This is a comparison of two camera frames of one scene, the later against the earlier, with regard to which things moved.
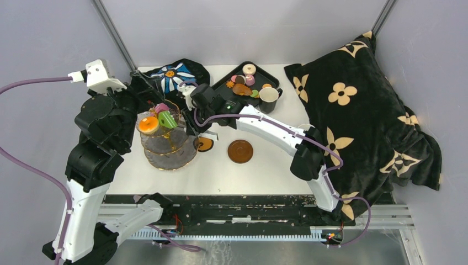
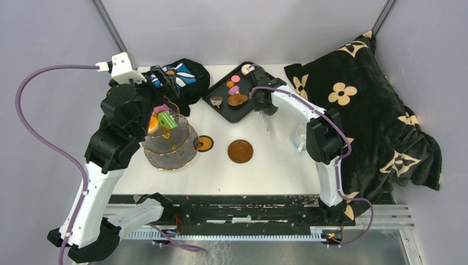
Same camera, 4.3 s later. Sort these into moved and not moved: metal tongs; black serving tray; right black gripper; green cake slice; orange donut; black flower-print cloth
Moved: right black gripper; metal tongs
Not moved: black flower-print cloth; green cake slice; black serving tray; orange donut
